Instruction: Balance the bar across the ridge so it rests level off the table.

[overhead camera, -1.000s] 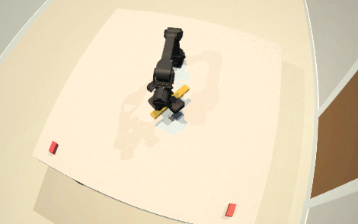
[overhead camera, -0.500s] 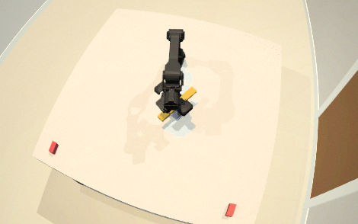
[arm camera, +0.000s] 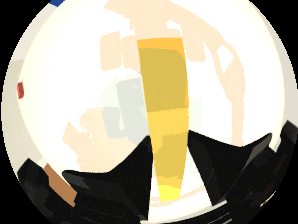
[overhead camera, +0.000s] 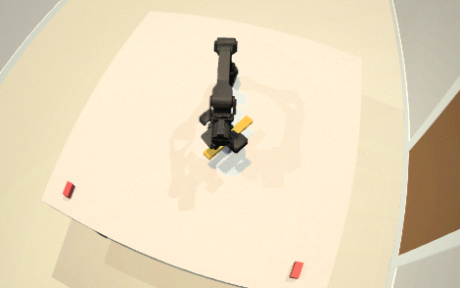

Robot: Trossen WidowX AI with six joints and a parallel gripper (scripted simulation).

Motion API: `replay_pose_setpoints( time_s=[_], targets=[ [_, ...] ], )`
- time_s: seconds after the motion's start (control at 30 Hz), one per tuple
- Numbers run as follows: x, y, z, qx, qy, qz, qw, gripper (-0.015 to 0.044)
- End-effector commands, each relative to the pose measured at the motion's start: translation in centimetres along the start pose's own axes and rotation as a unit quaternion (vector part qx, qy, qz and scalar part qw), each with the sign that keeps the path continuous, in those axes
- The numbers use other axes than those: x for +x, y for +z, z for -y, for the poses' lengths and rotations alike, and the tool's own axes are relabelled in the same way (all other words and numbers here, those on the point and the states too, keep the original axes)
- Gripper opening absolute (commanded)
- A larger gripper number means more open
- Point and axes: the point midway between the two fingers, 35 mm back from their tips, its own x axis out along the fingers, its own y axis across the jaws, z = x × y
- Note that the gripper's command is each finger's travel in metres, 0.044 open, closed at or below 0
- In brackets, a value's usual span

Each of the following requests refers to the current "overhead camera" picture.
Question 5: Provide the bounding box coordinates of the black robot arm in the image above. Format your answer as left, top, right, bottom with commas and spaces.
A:
201, 37, 239, 150

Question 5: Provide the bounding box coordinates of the yellow bar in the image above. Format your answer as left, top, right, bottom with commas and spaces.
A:
203, 116, 253, 160

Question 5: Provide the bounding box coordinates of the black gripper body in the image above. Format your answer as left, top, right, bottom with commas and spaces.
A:
199, 110, 248, 153

